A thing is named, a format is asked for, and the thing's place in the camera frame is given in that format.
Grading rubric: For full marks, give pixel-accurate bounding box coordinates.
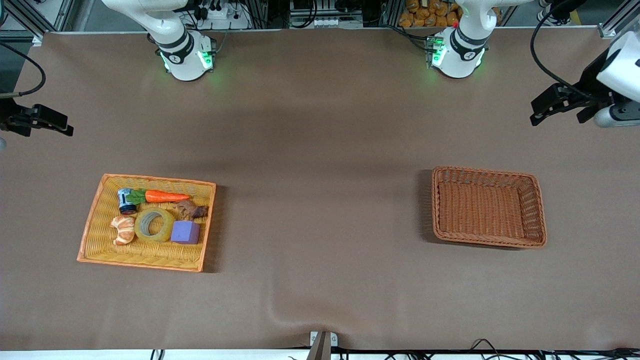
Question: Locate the yellow orange-rimmed wicker basket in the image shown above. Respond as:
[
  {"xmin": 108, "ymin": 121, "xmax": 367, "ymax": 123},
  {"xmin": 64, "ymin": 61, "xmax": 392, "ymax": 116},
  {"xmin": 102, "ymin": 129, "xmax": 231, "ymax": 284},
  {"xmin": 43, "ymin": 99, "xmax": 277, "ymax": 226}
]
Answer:
[{"xmin": 76, "ymin": 173, "xmax": 217, "ymax": 273}]

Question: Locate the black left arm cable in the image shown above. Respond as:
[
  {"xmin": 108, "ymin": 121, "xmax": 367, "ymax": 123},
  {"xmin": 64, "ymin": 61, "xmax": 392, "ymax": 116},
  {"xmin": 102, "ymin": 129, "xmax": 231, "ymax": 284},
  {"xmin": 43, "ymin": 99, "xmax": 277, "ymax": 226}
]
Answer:
[{"xmin": 530, "ymin": 0, "xmax": 608, "ymax": 101}]

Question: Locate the pile of orange toy breads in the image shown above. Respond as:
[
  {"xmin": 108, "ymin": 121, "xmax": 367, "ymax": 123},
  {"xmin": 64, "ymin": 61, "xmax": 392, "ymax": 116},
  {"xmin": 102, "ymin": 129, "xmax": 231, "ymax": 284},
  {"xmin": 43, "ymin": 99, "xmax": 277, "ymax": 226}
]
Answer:
[{"xmin": 398, "ymin": 0, "xmax": 462, "ymax": 29}]

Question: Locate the brown table cover cloth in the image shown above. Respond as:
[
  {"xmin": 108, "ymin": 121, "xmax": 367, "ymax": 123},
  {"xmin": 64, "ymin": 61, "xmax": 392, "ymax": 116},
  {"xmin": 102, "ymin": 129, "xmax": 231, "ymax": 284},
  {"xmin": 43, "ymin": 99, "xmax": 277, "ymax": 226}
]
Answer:
[{"xmin": 0, "ymin": 27, "xmax": 640, "ymax": 351}]

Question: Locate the white power strip with plugs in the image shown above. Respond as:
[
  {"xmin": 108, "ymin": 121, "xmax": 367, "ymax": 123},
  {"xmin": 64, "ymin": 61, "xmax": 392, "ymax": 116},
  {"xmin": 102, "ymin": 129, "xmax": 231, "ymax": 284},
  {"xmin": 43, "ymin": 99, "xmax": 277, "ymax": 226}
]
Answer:
[{"xmin": 192, "ymin": 2, "xmax": 252, "ymax": 31}]

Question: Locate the aluminium frame post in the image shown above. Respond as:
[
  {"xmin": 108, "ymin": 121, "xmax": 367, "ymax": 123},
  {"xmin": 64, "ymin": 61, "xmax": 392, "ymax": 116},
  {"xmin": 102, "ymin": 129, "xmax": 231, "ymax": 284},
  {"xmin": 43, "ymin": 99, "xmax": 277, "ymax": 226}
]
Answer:
[
  {"xmin": 7, "ymin": 0, "xmax": 76, "ymax": 47},
  {"xmin": 580, "ymin": 0, "xmax": 640, "ymax": 40}
]

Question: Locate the metal table clamp bracket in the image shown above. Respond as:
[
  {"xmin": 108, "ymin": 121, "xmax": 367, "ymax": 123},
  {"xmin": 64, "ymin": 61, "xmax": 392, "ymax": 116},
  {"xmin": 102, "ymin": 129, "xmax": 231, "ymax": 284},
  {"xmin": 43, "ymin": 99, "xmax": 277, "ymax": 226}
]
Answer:
[{"xmin": 309, "ymin": 330, "xmax": 339, "ymax": 360}]

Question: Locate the small printed can black lid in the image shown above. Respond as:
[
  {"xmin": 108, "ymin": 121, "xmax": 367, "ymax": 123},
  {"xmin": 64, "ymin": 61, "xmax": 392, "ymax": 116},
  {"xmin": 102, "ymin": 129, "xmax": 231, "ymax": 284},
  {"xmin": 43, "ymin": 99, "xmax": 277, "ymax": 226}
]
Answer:
[{"xmin": 117, "ymin": 188, "xmax": 138, "ymax": 216}]

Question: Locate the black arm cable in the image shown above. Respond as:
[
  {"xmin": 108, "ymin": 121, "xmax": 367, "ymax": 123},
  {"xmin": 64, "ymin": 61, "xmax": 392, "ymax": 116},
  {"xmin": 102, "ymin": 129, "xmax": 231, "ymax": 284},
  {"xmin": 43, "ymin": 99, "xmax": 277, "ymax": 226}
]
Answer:
[
  {"xmin": 530, "ymin": 0, "xmax": 608, "ymax": 101},
  {"xmin": 0, "ymin": 42, "xmax": 47, "ymax": 99}
]

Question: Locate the purple foam cube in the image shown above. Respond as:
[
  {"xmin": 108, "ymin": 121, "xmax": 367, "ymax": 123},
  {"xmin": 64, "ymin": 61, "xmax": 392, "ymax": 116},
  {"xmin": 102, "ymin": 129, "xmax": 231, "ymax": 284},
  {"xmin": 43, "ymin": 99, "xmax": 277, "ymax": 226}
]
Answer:
[{"xmin": 170, "ymin": 220, "xmax": 201, "ymax": 245}]

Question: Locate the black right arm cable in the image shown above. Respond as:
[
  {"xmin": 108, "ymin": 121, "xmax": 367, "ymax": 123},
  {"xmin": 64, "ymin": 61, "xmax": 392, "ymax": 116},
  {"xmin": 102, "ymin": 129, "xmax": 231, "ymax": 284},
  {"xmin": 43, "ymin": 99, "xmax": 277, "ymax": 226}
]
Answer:
[{"xmin": 0, "ymin": 42, "xmax": 47, "ymax": 99}]

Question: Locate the brown toy lion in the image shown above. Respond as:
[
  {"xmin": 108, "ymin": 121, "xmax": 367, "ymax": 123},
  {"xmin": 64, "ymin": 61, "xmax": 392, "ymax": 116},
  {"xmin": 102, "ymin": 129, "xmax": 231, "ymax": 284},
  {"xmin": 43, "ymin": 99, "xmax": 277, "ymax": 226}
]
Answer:
[{"xmin": 173, "ymin": 199, "xmax": 209, "ymax": 222}]

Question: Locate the brown wicker basket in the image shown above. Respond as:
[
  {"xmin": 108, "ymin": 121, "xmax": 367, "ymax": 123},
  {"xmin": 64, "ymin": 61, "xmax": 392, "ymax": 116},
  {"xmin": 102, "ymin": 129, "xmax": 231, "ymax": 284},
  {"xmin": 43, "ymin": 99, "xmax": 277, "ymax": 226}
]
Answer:
[{"xmin": 431, "ymin": 166, "xmax": 548, "ymax": 249}]

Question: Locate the orange toy carrot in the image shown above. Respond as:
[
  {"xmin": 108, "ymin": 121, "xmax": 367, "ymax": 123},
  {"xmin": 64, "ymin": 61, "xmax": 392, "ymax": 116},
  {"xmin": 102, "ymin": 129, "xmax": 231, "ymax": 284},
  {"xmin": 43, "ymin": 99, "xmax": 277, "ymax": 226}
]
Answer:
[{"xmin": 126, "ymin": 189, "xmax": 192, "ymax": 206}]

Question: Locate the toy croissant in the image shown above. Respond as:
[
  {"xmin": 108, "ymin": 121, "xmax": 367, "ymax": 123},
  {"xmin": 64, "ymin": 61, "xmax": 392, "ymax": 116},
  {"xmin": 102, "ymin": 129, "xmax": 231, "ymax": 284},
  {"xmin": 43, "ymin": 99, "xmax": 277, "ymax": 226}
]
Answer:
[{"xmin": 110, "ymin": 215, "xmax": 137, "ymax": 246}]

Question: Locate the yellow tape roll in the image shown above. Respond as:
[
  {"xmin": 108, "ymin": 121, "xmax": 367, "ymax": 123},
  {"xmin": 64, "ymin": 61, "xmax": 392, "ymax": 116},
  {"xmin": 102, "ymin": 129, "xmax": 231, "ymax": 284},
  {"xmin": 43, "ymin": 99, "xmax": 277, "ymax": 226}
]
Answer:
[{"xmin": 134, "ymin": 207, "xmax": 177, "ymax": 244}]

